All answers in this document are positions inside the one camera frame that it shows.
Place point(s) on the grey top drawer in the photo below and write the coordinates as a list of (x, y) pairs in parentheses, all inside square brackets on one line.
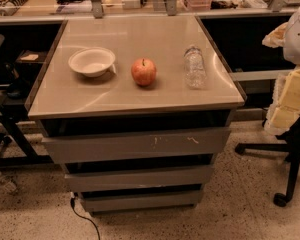
[(135, 145)]

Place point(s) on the grey drawer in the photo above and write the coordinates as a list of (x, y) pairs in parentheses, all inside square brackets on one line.
[(135, 179), (135, 145), (132, 202)]

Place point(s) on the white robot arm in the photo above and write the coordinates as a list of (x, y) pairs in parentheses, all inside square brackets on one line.
[(285, 108)]

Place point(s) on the grey drawer cabinet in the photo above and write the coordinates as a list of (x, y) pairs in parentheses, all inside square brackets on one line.
[(70, 104)]

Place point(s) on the grey middle drawer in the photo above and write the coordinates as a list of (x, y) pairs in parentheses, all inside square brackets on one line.
[(135, 179)]

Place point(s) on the grey bottom drawer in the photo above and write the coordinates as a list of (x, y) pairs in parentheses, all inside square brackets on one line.
[(132, 202)]

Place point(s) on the red apple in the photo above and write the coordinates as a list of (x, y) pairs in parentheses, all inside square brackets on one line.
[(143, 71)]

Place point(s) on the clear plastic water bottle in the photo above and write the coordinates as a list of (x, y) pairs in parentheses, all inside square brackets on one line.
[(195, 71)]

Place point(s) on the white paper bowl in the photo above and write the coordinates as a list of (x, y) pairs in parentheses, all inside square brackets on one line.
[(92, 62)]

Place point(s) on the grey metal shelf beam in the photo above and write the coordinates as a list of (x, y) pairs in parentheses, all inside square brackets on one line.
[(258, 75)]

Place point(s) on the black office chair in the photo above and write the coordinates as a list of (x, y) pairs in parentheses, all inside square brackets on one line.
[(291, 145)]

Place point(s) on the black folding table frame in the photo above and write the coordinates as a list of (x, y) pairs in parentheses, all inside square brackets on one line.
[(13, 133)]

